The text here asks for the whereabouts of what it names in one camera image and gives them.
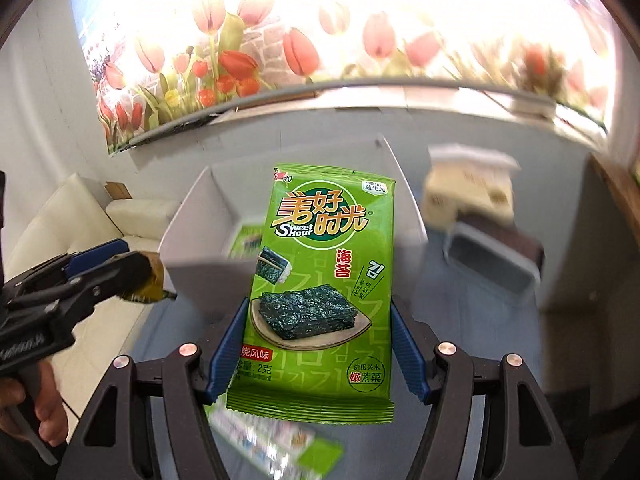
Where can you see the yellow snack packet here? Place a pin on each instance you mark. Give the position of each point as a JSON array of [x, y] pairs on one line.
[[155, 280]]

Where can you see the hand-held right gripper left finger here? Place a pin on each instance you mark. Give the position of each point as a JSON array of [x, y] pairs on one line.
[[226, 355]]

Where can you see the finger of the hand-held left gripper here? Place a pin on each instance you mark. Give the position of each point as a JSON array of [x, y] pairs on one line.
[[120, 272], [97, 255]]

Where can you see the green seaweed snack packet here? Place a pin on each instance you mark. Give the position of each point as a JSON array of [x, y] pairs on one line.
[[320, 260], [246, 242]]

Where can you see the white plastic bin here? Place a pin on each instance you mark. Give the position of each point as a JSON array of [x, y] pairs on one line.
[[492, 265]]

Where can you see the beige cardboard box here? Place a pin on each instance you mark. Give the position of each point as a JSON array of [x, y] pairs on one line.
[[465, 190]]

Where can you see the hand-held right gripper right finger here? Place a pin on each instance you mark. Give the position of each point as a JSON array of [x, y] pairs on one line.
[[407, 355]]

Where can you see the wooden furniture edge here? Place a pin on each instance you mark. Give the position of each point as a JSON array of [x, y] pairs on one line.
[[617, 195]]

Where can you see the green and white snack packet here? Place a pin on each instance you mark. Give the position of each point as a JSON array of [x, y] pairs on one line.
[[320, 452]]

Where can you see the white sofa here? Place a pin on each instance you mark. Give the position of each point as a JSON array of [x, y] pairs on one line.
[[100, 220]]

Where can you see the brown cardboard piece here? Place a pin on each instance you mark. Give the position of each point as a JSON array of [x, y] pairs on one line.
[[117, 190]]

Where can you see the white cardboard box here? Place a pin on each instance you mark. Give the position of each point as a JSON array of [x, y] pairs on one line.
[[200, 220]]

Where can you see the person's left hand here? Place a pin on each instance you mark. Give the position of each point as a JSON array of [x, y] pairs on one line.
[[47, 405]]

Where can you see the tulip wall poster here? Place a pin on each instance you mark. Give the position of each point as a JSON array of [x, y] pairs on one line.
[[300, 35]]

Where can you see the dark brown box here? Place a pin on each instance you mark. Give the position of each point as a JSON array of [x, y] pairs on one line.
[[510, 237]]

